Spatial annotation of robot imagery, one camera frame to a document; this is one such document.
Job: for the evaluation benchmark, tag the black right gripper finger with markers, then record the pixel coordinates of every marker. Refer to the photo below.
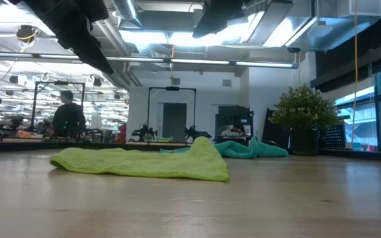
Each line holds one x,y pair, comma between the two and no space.
217,18

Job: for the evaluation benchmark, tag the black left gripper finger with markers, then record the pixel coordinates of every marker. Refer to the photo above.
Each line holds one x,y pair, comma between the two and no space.
88,53

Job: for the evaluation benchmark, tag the lime green microfiber towel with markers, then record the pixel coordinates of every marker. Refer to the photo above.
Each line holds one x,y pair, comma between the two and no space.
144,163

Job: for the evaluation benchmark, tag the teal microfiber towel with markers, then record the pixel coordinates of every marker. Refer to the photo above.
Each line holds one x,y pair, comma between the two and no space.
243,150

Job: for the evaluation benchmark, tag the black background robot arm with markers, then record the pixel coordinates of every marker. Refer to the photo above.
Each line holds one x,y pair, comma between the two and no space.
195,133
142,132

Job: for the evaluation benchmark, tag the long ceiling light tube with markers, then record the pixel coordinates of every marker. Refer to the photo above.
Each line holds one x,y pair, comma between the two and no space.
197,61

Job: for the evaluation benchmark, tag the person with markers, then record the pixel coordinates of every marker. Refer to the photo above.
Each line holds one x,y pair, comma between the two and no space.
235,130
68,119

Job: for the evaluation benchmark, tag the black equipment cart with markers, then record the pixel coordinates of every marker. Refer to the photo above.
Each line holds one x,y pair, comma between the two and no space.
233,114

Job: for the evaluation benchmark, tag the black leaning panel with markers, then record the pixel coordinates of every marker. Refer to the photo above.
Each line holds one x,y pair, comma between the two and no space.
274,129

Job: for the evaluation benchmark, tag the potted green artificial plant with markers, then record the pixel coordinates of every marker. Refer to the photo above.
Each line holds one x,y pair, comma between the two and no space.
304,109

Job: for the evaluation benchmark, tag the black perforated crate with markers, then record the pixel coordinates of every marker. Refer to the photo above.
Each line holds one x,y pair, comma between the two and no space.
332,135

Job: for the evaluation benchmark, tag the black security camera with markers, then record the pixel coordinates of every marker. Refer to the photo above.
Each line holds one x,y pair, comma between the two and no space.
293,50

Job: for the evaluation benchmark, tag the black aluminium table frame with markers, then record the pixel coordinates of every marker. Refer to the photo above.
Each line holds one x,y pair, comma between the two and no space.
78,145

